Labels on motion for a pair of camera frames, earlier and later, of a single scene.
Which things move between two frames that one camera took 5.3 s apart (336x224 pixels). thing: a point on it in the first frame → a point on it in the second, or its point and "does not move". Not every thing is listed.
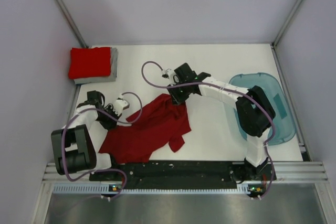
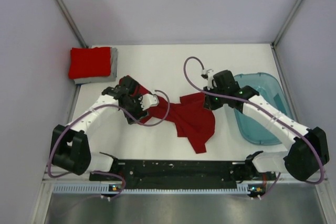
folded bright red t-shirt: x=87 y=62 does not move
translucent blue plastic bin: x=284 y=124 does not move
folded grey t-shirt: x=114 y=66 does not move
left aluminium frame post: x=64 y=11 does not move
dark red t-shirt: x=137 y=142 → x=192 y=121
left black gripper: x=113 y=124 → x=139 y=110
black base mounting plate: x=209 y=174 does not move
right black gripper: x=177 y=100 → x=209 y=105
